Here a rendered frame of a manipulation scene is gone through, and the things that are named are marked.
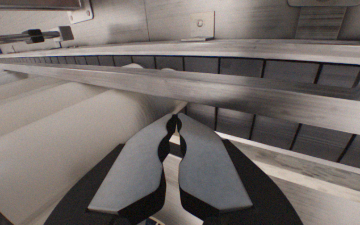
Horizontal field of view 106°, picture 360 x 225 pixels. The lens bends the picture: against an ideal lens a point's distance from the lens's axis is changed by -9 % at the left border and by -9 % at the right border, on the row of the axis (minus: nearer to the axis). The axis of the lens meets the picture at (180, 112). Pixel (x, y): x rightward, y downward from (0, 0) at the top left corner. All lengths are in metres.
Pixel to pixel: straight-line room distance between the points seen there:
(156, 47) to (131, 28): 0.10
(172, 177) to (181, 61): 0.21
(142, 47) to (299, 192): 0.30
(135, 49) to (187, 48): 0.07
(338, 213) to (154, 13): 0.38
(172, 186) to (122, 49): 0.26
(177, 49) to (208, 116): 0.08
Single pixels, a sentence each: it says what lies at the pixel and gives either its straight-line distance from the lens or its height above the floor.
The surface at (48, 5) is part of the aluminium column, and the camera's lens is 0.35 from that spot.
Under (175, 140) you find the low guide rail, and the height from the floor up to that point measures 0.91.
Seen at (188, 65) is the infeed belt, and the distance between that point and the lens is 0.16.
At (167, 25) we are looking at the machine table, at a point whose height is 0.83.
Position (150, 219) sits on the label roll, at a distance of 0.54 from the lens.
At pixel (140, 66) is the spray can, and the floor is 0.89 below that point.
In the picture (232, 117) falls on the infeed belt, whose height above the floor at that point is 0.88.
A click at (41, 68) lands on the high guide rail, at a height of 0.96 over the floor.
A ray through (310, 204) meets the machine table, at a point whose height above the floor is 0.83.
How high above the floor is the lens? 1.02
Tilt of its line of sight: 48 degrees down
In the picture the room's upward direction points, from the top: 131 degrees counter-clockwise
